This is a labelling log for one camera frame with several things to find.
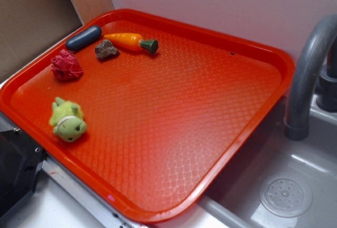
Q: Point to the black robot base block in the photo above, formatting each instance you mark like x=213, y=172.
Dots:
x=21, y=162

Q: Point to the red plastic tray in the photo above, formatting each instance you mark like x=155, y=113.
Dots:
x=160, y=127

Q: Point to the orange toy carrot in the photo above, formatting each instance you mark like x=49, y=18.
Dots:
x=133, y=42

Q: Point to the brown rock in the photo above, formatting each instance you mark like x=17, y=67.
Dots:
x=105, y=50

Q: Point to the dark blue oblong capsule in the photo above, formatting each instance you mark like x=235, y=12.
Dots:
x=84, y=38

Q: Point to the green plush turtle toy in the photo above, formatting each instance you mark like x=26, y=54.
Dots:
x=67, y=120

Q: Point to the crumpled red paper ball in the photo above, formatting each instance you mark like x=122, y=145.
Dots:
x=65, y=66

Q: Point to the grey toy sink basin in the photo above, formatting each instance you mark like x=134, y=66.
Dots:
x=273, y=181

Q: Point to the brown cardboard panel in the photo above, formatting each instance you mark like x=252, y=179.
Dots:
x=30, y=27

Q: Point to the grey toy faucet spout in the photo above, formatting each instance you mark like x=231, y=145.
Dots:
x=315, y=70

